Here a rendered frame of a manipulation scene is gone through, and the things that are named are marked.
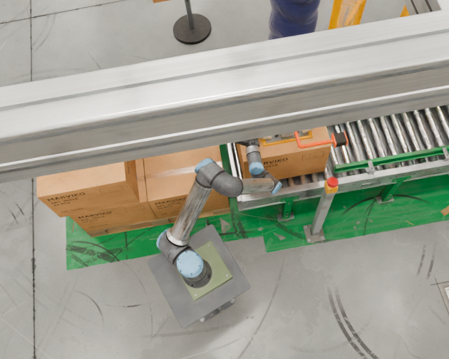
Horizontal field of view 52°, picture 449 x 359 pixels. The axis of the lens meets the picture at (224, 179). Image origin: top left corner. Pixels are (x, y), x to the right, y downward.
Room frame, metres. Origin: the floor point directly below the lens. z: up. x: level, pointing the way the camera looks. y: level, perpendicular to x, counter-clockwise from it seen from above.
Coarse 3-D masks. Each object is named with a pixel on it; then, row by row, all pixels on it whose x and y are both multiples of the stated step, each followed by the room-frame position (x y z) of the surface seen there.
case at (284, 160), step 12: (312, 132) 1.49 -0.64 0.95; (324, 132) 1.48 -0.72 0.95; (288, 144) 1.44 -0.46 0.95; (240, 156) 1.49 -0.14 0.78; (264, 156) 1.37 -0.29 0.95; (276, 156) 1.36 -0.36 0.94; (288, 156) 1.37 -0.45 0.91; (300, 156) 1.37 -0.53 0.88; (312, 156) 1.37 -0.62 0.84; (324, 156) 1.37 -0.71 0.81; (264, 168) 1.36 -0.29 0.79; (276, 168) 1.36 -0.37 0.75; (288, 168) 1.37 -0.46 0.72; (300, 168) 1.37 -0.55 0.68; (312, 168) 1.37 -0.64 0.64; (324, 168) 1.37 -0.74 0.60
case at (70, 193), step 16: (48, 176) 1.48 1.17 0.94; (64, 176) 1.46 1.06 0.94; (80, 176) 1.44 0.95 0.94; (96, 176) 1.42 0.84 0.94; (112, 176) 1.41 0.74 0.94; (128, 176) 1.44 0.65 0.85; (48, 192) 1.36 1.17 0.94; (64, 192) 1.34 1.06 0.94; (80, 192) 1.35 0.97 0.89; (96, 192) 1.35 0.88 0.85; (112, 192) 1.35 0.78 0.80; (128, 192) 1.36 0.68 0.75; (64, 208) 1.34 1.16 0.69; (80, 208) 1.34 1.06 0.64; (96, 208) 1.35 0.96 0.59
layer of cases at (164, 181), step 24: (144, 168) 1.64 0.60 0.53; (168, 168) 1.60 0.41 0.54; (192, 168) 1.57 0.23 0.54; (144, 192) 1.43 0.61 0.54; (168, 192) 1.40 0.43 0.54; (216, 192) 1.37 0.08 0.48; (72, 216) 1.35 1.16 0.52; (96, 216) 1.35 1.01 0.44; (120, 216) 1.35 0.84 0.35; (144, 216) 1.36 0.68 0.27; (168, 216) 1.36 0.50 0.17
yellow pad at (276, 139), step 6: (300, 132) 1.49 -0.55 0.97; (306, 132) 1.49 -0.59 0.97; (276, 138) 1.48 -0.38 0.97; (282, 138) 1.47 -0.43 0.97; (288, 138) 1.47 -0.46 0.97; (294, 138) 1.46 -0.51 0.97; (300, 138) 1.45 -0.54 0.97; (306, 138) 1.45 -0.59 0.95; (264, 144) 1.45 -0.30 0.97; (270, 144) 1.45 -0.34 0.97; (276, 144) 1.45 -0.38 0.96
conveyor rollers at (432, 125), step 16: (416, 112) 1.75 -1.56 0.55; (448, 112) 1.72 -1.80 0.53; (336, 128) 1.72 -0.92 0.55; (352, 128) 1.70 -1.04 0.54; (384, 128) 1.65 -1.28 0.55; (400, 128) 1.63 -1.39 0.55; (432, 128) 1.59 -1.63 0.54; (448, 128) 1.56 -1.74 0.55; (352, 144) 1.56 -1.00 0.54; (368, 144) 1.54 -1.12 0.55; (400, 144) 1.51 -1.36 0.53; (416, 144) 1.48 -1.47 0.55; (336, 160) 1.45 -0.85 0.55; (432, 160) 1.33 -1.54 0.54; (240, 176) 1.44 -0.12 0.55; (304, 176) 1.36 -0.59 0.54; (336, 176) 1.32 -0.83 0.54
